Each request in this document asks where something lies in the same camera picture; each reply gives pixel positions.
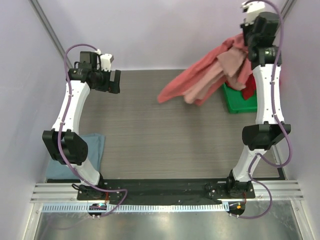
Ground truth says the salmon pink t-shirt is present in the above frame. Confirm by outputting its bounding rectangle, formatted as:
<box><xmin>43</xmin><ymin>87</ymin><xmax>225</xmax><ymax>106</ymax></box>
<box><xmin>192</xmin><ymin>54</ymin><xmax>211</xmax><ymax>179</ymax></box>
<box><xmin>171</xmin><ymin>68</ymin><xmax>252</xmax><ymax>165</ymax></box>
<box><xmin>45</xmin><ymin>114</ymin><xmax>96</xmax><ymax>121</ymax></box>
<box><xmin>157</xmin><ymin>33</ymin><xmax>252</xmax><ymax>106</ymax></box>

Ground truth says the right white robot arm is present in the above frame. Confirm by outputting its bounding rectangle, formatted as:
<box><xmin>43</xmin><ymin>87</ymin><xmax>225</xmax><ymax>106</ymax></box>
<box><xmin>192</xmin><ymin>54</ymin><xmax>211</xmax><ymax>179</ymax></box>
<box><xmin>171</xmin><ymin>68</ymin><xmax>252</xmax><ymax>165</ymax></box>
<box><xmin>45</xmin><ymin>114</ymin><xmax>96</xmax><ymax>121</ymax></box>
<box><xmin>224</xmin><ymin>11</ymin><xmax>291</xmax><ymax>198</ymax></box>

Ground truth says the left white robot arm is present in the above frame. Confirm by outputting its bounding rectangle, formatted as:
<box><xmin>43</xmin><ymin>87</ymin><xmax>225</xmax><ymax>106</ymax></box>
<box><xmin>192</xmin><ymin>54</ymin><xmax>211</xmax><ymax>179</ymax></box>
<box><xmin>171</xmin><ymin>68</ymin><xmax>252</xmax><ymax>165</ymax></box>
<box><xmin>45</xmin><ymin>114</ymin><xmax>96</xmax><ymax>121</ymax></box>
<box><xmin>42</xmin><ymin>49</ymin><xmax>121</xmax><ymax>200</ymax></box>

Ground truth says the red t-shirt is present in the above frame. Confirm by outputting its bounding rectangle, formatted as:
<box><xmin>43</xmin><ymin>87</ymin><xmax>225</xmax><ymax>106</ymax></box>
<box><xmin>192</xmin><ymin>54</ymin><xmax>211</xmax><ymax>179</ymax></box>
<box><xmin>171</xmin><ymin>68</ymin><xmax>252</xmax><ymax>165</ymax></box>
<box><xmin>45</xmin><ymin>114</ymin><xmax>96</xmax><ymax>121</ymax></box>
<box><xmin>241</xmin><ymin>74</ymin><xmax>256</xmax><ymax>101</ymax></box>

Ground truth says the folded blue t-shirt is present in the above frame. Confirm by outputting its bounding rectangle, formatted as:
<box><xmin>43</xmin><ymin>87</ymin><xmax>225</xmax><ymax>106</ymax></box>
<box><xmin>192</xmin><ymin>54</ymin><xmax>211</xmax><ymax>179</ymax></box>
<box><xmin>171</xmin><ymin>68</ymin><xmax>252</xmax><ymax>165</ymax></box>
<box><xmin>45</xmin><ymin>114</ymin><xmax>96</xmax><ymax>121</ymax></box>
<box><xmin>45</xmin><ymin>133</ymin><xmax>106</xmax><ymax>180</ymax></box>

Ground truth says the green plastic bin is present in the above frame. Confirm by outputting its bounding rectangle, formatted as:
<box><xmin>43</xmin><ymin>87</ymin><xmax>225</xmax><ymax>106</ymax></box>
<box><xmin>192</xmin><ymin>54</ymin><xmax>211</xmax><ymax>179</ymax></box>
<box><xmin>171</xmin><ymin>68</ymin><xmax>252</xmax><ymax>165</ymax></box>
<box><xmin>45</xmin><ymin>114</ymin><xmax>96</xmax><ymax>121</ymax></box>
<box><xmin>222</xmin><ymin>83</ymin><xmax>257</xmax><ymax>114</ymax></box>

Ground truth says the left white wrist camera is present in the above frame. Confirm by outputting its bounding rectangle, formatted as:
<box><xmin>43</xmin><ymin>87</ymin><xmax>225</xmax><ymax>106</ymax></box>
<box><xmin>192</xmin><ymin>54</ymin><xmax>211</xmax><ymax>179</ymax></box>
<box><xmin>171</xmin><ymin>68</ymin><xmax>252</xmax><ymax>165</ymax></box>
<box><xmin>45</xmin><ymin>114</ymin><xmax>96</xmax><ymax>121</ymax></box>
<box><xmin>99</xmin><ymin>53</ymin><xmax>114</xmax><ymax>72</ymax></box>

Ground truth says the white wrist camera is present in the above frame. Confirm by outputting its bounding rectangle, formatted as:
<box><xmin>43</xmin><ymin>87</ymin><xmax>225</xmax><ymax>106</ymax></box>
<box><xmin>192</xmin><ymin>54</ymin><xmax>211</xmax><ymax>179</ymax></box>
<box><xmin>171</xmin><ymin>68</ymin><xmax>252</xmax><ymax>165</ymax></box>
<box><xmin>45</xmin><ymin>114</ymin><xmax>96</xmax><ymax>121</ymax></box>
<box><xmin>241</xmin><ymin>1</ymin><xmax>266</xmax><ymax>26</ymax></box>
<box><xmin>99</xmin><ymin>53</ymin><xmax>114</xmax><ymax>72</ymax></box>

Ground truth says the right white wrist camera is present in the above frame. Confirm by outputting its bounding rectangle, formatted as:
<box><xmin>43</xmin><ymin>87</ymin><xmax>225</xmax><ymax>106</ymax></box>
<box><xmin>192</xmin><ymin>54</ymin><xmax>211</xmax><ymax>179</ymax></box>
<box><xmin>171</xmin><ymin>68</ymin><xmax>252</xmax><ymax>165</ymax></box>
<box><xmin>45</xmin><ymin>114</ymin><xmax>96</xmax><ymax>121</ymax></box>
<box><xmin>241</xmin><ymin>1</ymin><xmax>266</xmax><ymax>26</ymax></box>

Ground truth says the right aluminium corner post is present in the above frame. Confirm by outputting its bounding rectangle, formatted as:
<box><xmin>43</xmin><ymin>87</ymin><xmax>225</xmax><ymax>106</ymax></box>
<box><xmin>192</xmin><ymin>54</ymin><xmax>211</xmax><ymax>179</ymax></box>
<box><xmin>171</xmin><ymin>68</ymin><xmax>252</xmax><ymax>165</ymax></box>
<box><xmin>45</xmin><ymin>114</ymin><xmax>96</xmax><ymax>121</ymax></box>
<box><xmin>280</xmin><ymin>0</ymin><xmax>297</xmax><ymax>19</ymax></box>

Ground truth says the aluminium corner post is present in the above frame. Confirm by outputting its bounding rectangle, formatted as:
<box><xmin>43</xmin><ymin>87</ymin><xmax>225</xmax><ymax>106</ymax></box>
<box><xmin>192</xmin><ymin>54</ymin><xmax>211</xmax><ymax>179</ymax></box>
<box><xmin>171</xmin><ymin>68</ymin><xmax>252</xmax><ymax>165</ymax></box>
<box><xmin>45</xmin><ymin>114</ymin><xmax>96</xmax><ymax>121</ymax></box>
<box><xmin>28</xmin><ymin>0</ymin><xmax>65</xmax><ymax>59</ymax></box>
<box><xmin>280</xmin><ymin>0</ymin><xmax>297</xmax><ymax>19</ymax></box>

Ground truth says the left aluminium corner post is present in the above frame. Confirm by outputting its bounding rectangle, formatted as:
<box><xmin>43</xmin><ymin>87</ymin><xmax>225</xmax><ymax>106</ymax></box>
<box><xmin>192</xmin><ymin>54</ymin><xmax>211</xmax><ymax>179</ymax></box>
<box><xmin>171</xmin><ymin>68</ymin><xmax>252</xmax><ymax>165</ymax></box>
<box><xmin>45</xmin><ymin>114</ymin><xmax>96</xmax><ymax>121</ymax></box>
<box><xmin>28</xmin><ymin>0</ymin><xmax>65</xmax><ymax>59</ymax></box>

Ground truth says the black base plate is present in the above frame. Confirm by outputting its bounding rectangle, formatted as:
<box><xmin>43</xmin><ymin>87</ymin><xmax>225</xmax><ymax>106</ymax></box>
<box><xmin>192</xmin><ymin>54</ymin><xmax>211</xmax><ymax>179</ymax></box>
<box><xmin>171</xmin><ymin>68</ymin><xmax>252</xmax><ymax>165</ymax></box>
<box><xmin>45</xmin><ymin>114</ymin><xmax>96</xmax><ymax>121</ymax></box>
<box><xmin>76</xmin><ymin>177</ymin><xmax>256</xmax><ymax>201</ymax></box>

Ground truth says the slotted cable duct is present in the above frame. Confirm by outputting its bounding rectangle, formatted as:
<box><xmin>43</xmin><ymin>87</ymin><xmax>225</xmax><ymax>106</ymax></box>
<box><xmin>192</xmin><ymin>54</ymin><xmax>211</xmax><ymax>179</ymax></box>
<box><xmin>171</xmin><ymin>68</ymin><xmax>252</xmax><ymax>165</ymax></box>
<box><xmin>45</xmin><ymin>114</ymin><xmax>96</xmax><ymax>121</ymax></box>
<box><xmin>42</xmin><ymin>202</ymin><xmax>229</xmax><ymax>214</ymax></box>

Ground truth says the aluminium front rail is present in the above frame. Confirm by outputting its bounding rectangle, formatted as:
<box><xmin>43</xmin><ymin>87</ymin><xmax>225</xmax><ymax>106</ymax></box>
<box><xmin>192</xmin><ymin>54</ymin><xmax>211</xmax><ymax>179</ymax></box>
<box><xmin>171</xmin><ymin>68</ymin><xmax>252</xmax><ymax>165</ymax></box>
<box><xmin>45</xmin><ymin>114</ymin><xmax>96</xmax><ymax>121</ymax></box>
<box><xmin>31</xmin><ymin>180</ymin><xmax>304</xmax><ymax>206</ymax></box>

